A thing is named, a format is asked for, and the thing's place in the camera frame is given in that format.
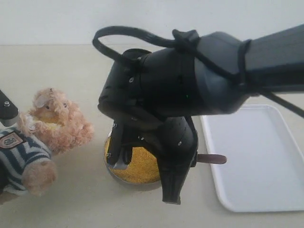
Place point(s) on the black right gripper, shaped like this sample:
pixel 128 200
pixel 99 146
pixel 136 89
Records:
pixel 172 141

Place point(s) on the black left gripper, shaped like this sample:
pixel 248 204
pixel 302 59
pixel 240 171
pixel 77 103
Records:
pixel 9 113

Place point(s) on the tan teddy bear striped sweater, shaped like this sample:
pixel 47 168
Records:
pixel 53 125

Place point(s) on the dark brown wooden spoon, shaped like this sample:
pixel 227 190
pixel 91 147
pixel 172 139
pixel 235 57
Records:
pixel 211 158

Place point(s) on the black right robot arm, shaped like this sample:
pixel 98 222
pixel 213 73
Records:
pixel 157 85

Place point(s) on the yellow millet grains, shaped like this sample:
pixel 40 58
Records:
pixel 143 168

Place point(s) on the round metal bowl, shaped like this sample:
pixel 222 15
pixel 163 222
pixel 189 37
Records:
pixel 146 187

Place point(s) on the white rectangular plastic tray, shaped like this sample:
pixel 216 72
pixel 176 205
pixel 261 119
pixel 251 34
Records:
pixel 264 171

